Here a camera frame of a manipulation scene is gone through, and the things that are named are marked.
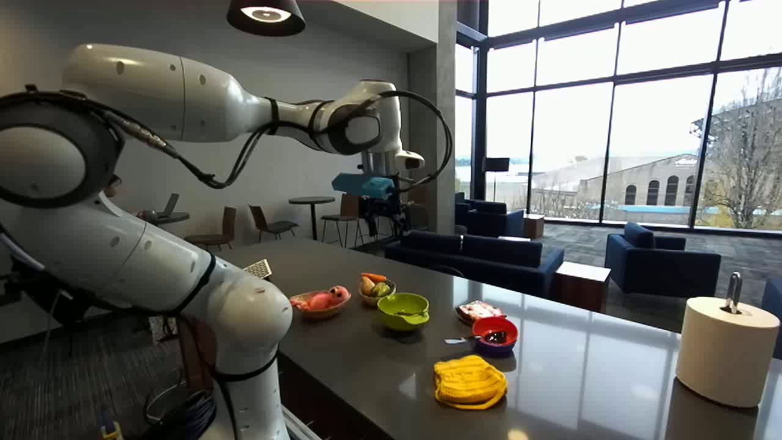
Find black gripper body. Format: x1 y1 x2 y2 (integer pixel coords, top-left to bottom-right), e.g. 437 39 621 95
357 192 404 240

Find yellow crocheted towel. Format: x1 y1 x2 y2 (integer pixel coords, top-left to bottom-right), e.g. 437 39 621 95
429 351 511 412

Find metal paper towel holder rod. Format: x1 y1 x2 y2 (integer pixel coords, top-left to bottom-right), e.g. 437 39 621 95
722 268 744 314

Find white paper towel roll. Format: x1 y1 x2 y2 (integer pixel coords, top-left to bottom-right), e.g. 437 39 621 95
674 293 782 411

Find bar stool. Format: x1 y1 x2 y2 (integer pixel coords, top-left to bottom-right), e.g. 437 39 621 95
319 192 365 247

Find round bar table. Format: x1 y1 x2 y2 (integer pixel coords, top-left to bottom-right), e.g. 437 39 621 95
287 192 337 241

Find wicker basket with toy vegetables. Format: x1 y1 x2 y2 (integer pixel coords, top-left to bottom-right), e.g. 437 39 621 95
358 270 397 308

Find lime green bowl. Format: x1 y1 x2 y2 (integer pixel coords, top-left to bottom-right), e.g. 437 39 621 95
373 291 431 331

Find wicker basket with pink fruit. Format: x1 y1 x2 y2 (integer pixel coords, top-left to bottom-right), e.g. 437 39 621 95
287 284 353 323

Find dark blue lounge sofa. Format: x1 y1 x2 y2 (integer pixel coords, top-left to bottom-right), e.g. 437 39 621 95
451 192 527 240

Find long dark blue sofa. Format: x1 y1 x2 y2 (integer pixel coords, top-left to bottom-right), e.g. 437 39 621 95
384 229 566 297

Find wooden chair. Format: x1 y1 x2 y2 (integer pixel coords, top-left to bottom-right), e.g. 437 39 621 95
183 205 238 248
246 203 301 244

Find white cloth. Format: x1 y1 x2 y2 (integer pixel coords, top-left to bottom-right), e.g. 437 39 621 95
242 257 276 280

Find red and white snack packet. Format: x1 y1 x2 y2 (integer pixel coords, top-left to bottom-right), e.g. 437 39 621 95
455 297 506 324

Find red bowl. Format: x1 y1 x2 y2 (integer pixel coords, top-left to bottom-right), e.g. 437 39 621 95
468 313 521 357

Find white topped side table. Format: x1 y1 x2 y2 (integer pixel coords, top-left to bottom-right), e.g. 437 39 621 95
551 258 613 308

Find table with laptop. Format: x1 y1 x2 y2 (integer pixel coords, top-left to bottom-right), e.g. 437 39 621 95
136 189 193 229

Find black pendant lamp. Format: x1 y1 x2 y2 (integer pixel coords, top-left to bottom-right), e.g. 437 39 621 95
224 0 308 39

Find dark blue armchair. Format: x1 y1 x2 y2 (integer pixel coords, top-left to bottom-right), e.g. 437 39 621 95
604 220 722 297

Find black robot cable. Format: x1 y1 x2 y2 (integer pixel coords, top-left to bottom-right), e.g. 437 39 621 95
55 84 457 194

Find coiled black cables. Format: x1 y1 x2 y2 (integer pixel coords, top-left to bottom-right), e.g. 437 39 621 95
143 381 220 440

